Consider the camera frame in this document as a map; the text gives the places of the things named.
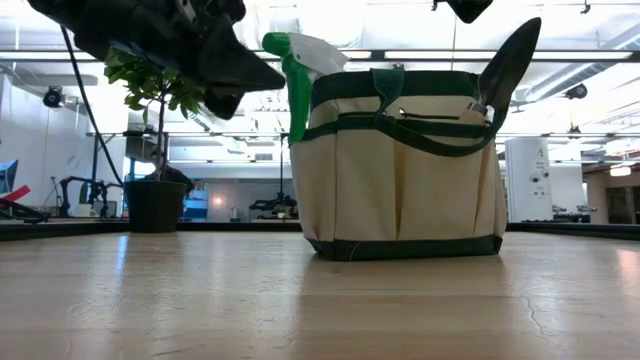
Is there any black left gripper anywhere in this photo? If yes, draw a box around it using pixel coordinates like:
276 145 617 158
99 0 287 122

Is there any metal trowel wooden handle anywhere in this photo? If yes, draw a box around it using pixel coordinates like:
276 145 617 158
469 17 543 119

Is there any beige green gardening bag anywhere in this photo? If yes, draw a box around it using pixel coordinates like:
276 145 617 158
289 67 509 263

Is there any green leafy plant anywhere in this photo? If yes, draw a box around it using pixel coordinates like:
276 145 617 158
102 47 207 182

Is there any black pole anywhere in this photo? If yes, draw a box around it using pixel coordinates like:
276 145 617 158
277 133 287 201

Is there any person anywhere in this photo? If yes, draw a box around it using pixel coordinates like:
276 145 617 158
143 149 197 197

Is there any blue box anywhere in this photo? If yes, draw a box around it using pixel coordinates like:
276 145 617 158
182 187 209 222

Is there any black plant pot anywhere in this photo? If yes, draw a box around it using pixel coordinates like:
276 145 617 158
123 179 189 234

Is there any red object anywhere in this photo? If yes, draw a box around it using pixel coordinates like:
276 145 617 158
0 184 32 204

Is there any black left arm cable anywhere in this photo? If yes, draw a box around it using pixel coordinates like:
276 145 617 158
59 25 125 187

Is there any black table frame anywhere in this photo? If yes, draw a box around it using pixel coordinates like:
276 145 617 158
0 218 640 243

